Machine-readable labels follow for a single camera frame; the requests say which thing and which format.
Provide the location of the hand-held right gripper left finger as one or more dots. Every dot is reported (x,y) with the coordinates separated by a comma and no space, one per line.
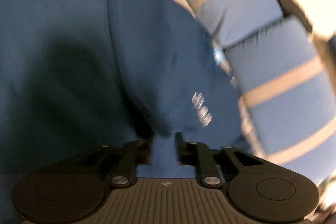
(143,150)

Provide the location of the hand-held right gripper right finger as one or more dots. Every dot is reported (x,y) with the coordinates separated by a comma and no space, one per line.
(179,145)

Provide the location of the dark blue printed sweatshirt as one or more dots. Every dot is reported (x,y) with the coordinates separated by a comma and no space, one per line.
(65,16)

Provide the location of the blue pillow with grey stripes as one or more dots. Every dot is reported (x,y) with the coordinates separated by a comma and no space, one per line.
(275,69)
(223,8)

